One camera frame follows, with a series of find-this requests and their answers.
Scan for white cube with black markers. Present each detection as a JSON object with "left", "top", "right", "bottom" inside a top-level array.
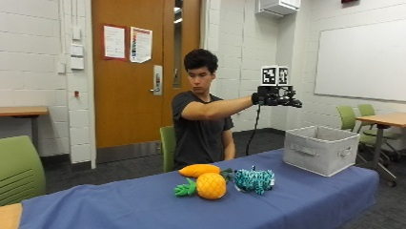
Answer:
[{"left": 260, "top": 65, "right": 291, "bottom": 87}]

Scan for green chair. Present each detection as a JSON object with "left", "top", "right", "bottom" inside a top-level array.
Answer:
[
  {"left": 357, "top": 103, "right": 406, "bottom": 160},
  {"left": 159, "top": 125, "right": 178, "bottom": 174},
  {"left": 0, "top": 135, "right": 47, "bottom": 207},
  {"left": 337, "top": 105, "right": 392, "bottom": 166}
]

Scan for grey fabric storage bin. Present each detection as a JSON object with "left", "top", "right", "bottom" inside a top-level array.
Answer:
[{"left": 283, "top": 125, "right": 363, "bottom": 177}]

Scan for the person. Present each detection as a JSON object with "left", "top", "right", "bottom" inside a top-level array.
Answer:
[{"left": 172, "top": 48, "right": 256, "bottom": 171}]

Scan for whiteboard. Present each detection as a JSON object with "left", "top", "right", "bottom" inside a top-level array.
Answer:
[{"left": 313, "top": 19, "right": 406, "bottom": 103}]

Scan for wooden table with metal legs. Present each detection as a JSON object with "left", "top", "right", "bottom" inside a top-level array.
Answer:
[{"left": 356, "top": 112, "right": 406, "bottom": 188}]

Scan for orange plush mango toy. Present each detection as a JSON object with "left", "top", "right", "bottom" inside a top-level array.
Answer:
[{"left": 178, "top": 163, "right": 223, "bottom": 178}]

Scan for orange plush pineapple toy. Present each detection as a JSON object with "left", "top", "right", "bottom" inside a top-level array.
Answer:
[{"left": 174, "top": 172, "right": 229, "bottom": 200}]

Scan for wooden door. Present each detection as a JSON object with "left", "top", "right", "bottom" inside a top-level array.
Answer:
[{"left": 92, "top": 0, "right": 204, "bottom": 149}]

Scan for colourful printed poster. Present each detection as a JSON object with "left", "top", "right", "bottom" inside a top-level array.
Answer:
[{"left": 130, "top": 26, "right": 154, "bottom": 64}]

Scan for blue tablecloth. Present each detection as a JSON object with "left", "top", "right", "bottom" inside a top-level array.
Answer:
[{"left": 18, "top": 148, "right": 381, "bottom": 229}]

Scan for white paper with red border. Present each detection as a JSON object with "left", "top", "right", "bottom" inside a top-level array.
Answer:
[{"left": 103, "top": 24, "right": 127, "bottom": 61}]

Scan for wooden table corner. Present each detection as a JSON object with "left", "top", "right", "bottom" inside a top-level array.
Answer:
[{"left": 0, "top": 202, "right": 24, "bottom": 229}]

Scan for black glove cable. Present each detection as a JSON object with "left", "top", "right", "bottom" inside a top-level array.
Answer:
[{"left": 245, "top": 104, "right": 263, "bottom": 156}]

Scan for teal knitted rope toy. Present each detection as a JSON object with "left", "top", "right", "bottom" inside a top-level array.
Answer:
[{"left": 232, "top": 168, "right": 277, "bottom": 196}]

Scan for metal door handle plate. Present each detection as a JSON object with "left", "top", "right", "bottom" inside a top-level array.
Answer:
[{"left": 150, "top": 64, "right": 164, "bottom": 96}]

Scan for white wall-mounted unit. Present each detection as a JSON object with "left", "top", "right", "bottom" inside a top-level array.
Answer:
[{"left": 256, "top": 0, "right": 303, "bottom": 18}]

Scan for white wall switch boxes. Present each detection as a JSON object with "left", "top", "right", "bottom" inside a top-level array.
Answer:
[{"left": 56, "top": 27, "right": 87, "bottom": 74}]

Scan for wooden wall desk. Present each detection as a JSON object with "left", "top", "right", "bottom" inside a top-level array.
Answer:
[{"left": 0, "top": 106, "right": 51, "bottom": 151}]

